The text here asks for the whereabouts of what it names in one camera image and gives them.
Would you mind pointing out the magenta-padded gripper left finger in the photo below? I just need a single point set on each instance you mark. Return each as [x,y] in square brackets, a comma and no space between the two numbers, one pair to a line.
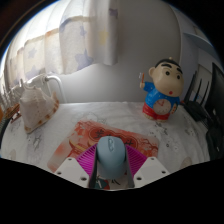
[71,170]

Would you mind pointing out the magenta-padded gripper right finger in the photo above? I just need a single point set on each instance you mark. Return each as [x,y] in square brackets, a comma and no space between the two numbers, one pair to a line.
[151,170]

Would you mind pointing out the light blue computer mouse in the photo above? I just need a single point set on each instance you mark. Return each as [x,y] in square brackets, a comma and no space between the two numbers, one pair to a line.
[111,156]

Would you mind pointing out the red printed mouse pad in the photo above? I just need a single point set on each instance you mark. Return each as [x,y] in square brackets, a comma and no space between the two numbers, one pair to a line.
[80,140]

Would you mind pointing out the white printed tablecloth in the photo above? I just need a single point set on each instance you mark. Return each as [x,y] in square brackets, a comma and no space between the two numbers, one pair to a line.
[180,140]

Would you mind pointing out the black box device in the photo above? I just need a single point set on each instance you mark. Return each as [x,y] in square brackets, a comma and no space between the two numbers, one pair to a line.
[215,143]

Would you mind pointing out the large white conch shell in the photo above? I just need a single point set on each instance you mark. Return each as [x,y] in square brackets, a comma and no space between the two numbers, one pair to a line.
[36,108]

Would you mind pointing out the black router with antennas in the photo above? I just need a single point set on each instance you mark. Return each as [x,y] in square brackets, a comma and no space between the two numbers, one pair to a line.
[195,110]

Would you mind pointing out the cartoon boy figurine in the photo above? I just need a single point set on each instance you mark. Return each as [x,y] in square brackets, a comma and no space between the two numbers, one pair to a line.
[165,86]

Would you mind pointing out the white radiator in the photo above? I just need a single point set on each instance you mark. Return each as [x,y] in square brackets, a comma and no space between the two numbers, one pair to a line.
[55,81]

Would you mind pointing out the black monitor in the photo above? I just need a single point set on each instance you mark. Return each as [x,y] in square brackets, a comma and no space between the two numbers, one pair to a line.
[216,93]

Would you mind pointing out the white star-print curtain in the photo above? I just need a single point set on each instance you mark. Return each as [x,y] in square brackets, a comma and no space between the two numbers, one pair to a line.
[60,43]

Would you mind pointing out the white wall shelf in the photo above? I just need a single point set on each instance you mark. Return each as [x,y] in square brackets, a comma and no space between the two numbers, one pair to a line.
[200,40]

